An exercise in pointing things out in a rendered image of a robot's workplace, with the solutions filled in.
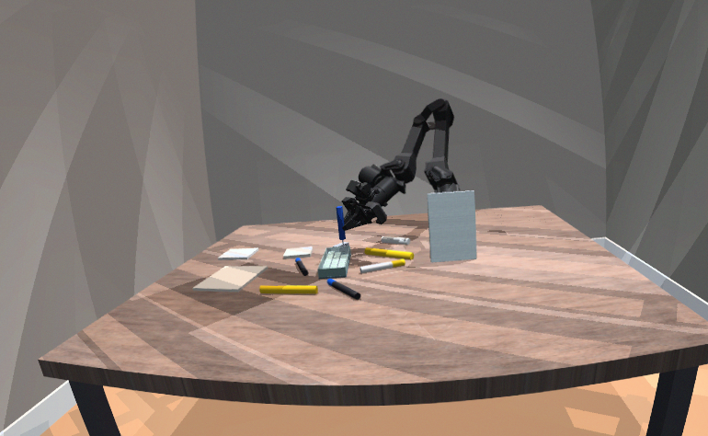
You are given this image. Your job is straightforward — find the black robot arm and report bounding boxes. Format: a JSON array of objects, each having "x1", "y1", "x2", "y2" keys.
[{"x1": 346, "y1": 98, "x2": 460, "y2": 203}]

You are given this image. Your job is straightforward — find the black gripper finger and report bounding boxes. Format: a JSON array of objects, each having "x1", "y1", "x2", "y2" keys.
[
  {"x1": 342, "y1": 205, "x2": 372, "y2": 231},
  {"x1": 344, "y1": 203, "x2": 356, "y2": 225}
]

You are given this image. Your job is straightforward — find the grey keyboard with white letter keys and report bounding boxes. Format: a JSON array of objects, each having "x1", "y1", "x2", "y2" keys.
[{"x1": 317, "y1": 246, "x2": 351, "y2": 279}]

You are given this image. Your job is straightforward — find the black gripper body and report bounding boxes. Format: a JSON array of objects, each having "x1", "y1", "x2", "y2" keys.
[{"x1": 342, "y1": 186, "x2": 388, "y2": 224}]

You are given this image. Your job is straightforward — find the white sheet of paper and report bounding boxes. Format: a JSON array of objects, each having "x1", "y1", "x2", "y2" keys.
[{"x1": 192, "y1": 266, "x2": 268, "y2": 293}]

